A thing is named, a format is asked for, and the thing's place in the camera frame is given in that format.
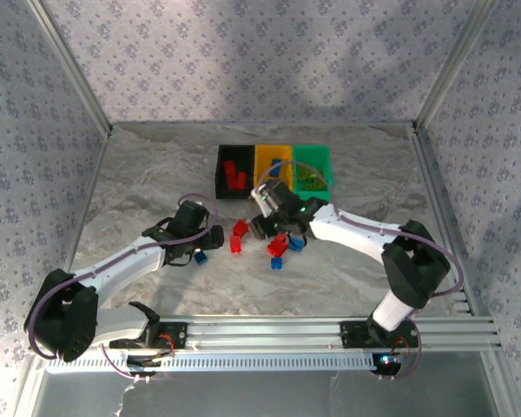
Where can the aluminium frame post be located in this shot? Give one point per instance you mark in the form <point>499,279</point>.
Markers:
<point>453,65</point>
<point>73,65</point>

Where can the long lime lego brick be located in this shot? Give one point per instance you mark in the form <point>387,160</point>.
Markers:
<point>306,173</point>

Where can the wide aluminium side rail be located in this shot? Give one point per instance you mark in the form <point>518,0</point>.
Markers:
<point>437,208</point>

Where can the small red lego brick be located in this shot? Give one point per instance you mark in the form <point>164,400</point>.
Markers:
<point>232,183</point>

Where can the green plastic bin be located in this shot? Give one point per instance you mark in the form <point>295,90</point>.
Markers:
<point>317,154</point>

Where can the aluminium mounting rail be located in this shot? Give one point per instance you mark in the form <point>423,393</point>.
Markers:
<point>260,332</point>

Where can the small blue lego brick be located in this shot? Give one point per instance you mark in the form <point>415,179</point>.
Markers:
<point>278,263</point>

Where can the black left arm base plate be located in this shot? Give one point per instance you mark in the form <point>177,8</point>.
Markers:
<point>173,336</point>

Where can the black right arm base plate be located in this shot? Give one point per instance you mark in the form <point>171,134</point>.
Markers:
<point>351,334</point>

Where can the long red lego brick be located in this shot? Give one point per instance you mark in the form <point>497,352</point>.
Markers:
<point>230,168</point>

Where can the thin aluminium side rail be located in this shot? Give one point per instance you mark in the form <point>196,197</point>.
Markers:
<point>86,208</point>

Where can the black plastic bin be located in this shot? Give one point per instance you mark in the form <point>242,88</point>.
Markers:
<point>223,152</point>

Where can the grey metal panel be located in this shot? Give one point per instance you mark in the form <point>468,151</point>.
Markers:
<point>260,395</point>

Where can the yellow plastic bin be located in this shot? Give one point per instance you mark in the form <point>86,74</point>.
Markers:
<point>262,158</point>

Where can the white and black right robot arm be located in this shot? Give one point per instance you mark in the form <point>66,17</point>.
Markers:
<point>360,230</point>

